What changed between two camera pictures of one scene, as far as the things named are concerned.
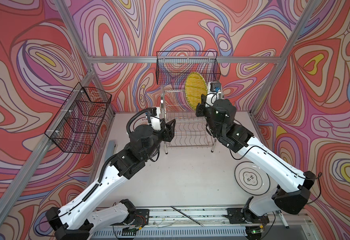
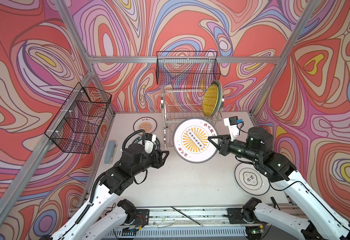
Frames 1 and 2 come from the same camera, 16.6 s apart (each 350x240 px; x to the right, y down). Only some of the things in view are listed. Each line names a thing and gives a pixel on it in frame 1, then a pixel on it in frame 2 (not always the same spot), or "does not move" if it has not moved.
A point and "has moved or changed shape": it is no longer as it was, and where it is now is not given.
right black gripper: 199,112 → 224,145
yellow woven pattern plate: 195,86 has moved or changed shape
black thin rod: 188,216 does not move
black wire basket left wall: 74,126 does not move
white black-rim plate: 252,178 does not move
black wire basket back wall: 173,67 does not move
